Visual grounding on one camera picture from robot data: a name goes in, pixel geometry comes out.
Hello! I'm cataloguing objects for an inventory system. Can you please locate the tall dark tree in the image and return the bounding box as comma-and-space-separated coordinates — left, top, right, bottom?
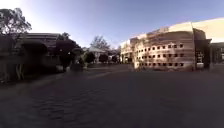
0, 7, 33, 36

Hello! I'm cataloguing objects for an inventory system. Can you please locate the distant tree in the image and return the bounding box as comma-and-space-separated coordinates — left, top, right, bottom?
89, 34, 111, 51

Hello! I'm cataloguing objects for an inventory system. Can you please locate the pale large building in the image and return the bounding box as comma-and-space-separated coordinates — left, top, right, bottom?
168, 17, 224, 65

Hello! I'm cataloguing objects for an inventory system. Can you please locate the small white building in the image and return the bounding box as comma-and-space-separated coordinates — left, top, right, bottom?
84, 46, 108, 63

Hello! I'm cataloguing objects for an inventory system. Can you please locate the round dark bush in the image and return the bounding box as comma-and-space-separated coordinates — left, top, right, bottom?
98, 53, 110, 64
111, 54, 120, 64
83, 52, 96, 65

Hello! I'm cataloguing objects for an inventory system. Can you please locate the building with flat roof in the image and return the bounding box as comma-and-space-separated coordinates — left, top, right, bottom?
19, 32, 65, 52

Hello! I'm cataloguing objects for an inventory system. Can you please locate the row of dark bushes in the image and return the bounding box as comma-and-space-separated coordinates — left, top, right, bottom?
0, 36, 86, 83

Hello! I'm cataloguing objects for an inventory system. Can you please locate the brick building with holes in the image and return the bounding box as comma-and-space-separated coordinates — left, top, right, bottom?
120, 28, 213, 72

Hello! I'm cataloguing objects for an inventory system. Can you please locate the dark brick paved ground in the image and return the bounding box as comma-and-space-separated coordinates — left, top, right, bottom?
0, 63, 224, 128

